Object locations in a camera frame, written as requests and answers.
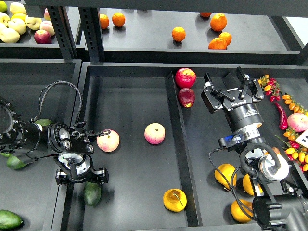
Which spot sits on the pink apple right bin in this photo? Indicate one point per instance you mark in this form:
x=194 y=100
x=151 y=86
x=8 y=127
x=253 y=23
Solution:
x=298 y=122

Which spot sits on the dark green avocado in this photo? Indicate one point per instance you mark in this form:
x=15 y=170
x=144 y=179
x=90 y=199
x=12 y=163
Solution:
x=92 y=193

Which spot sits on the pink apple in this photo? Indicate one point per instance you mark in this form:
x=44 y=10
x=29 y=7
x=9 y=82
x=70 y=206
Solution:
x=110 y=142
x=154 y=133

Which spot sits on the yellow pear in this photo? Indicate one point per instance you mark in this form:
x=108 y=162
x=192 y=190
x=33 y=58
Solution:
x=175 y=200
x=238 y=214
x=223 y=175
x=275 y=149

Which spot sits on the dark red apple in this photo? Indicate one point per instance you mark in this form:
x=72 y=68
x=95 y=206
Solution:
x=186 y=97

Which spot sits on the orange far left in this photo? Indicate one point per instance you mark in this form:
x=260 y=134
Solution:
x=104 y=21

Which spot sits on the pale peach on shelf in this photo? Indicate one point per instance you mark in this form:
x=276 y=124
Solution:
x=47 y=26

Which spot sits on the cherry tomato bunch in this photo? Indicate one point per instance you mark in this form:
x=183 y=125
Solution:
x=294 y=150
x=270 y=87

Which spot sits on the black shelf upright left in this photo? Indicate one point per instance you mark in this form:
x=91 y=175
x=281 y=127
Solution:
x=63 y=33

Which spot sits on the yellow pear bottom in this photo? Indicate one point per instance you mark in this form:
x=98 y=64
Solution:
x=238 y=214

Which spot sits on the green avocado top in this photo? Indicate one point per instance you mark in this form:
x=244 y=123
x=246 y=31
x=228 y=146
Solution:
x=43 y=122

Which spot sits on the orange lower right back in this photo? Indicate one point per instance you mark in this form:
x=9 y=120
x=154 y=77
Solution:
x=226 y=36

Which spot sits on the red apple on shelf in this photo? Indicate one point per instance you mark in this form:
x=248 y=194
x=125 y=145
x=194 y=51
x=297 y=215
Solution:
x=42 y=37

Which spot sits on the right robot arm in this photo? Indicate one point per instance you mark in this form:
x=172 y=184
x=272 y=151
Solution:
x=280 y=190

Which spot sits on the black upper shelf tray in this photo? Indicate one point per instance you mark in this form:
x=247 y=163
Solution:
x=256 y=39

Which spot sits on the large orange right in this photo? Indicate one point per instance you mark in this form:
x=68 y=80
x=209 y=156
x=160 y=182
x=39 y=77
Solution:
x=218 y=22

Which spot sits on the bright red apple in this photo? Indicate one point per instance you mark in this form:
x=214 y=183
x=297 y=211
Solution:
x=185 y=78

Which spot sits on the white label card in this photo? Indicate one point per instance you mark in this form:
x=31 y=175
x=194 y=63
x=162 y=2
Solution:
x=303 y=139

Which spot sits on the orange tomato bunch middle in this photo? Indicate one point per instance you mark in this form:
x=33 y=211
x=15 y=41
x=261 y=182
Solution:
x=294 y=105

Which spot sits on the cherry tomato bunch lower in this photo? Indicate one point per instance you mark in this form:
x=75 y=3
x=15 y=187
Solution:
x=294 y=150

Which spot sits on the black centre bin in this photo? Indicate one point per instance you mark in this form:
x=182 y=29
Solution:
x=127 y=99

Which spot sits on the black shelf upright right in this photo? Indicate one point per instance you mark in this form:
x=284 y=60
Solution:
x=90 y=23

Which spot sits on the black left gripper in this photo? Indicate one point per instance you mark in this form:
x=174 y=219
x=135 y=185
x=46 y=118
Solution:
x=77 y=168

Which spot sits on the green avocado bottom left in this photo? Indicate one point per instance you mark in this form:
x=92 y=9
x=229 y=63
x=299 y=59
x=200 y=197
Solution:
x=9 y=220

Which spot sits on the pink apple left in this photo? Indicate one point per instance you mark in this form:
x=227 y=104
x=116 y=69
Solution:
x=110 y=142

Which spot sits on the green avocado lower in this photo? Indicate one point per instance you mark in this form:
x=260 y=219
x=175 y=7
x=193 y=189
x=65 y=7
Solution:
x=14 y=163

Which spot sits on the orange centre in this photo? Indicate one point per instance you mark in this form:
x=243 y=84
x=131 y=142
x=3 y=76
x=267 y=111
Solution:
x=178 y=34

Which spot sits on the black shelf upright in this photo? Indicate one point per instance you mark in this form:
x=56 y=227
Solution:
x=90 y=23
x=63 y=33

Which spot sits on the red chili pepper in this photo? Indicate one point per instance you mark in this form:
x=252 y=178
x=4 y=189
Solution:
x=283 y=117

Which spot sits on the yellow pear under arm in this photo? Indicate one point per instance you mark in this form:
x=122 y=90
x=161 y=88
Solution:
x=247 y=185

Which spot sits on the black left bin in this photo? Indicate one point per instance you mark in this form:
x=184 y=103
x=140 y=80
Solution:
x=32 y=192

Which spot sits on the cherry tomato bunch upper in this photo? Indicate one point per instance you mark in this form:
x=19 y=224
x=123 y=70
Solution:
x=270 y=87

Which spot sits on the orange top edge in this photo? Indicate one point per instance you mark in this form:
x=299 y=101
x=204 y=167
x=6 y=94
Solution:
x=205 y=14

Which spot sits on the black bin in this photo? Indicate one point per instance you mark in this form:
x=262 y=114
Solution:
x=32 y=192
x=127 y=99

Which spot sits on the orange lower right front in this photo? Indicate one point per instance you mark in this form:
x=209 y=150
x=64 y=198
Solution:
x=218 y=44

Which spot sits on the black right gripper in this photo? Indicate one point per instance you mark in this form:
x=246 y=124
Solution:
x=239 y=105

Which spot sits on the pink apple centre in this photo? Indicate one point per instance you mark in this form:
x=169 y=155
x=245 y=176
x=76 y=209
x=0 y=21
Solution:
x=154 y=133

